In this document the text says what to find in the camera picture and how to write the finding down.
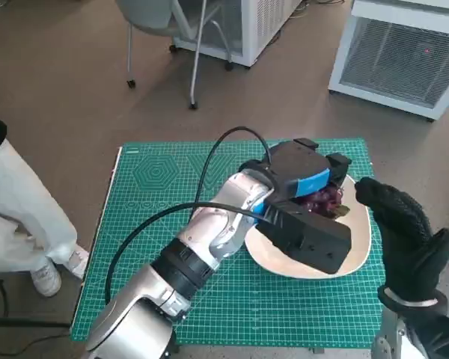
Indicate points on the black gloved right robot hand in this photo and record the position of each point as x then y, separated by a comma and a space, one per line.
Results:
408, 239

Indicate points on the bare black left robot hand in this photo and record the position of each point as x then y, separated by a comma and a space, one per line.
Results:
299, 164

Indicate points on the red toy grape bunch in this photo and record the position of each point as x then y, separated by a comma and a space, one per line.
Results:
322, 200

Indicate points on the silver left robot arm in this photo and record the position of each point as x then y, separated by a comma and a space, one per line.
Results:
209, 232

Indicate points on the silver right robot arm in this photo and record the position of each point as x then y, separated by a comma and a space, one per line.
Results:
434, 333

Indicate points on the white square plate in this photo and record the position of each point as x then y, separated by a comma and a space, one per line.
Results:
353, 247

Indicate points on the white cabinet with mesh front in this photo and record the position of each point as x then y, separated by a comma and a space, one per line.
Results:
393, 60

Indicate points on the white cabinet with mesh side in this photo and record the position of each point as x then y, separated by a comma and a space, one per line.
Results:
250, 31

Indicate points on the green cutting mat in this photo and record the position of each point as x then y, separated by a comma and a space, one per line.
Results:
247, 310

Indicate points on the grey chair with metal legs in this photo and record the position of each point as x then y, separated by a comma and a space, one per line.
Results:
149, 16

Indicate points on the person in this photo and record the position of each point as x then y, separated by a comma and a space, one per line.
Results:
18, 209

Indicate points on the black bar on floor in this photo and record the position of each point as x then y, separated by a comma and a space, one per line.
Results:
26, 322

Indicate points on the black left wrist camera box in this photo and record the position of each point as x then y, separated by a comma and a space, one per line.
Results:
310, 239

